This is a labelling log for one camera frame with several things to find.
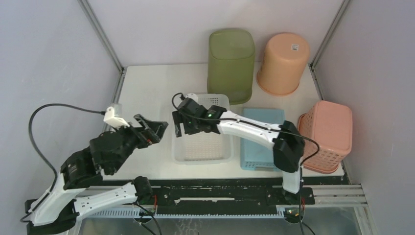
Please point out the blue perforated basket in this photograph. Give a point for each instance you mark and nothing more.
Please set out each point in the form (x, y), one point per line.
(254, 156)

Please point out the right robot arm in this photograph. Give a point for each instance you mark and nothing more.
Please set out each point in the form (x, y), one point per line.
(284, 140)

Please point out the pink perforated basket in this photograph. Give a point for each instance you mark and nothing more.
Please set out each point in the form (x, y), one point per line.
(330, 125)

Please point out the black mounting base rail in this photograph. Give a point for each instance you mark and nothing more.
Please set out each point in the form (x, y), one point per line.
(223, 195)

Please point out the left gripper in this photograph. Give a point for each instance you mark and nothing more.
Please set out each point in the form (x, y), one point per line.
(156, 129)

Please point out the white plastic basket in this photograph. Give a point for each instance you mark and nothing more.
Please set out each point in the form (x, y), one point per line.
(204, 148)

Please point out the green plastic waste bin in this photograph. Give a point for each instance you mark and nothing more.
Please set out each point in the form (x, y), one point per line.
(231, 59)

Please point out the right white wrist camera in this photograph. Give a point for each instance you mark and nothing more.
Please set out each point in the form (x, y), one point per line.
(192, 96)

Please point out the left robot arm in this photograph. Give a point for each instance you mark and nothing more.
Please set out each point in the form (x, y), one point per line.
(61, 207)

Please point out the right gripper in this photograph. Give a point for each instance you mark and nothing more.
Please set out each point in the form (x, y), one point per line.
(176, 119)

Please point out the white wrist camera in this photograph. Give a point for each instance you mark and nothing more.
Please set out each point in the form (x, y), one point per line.
(192, 96)
(113, 118)

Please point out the orange plastic bucket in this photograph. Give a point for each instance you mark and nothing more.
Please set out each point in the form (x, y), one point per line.
(285, 58)

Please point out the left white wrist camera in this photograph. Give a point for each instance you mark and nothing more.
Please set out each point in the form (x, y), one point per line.
(113, 118)

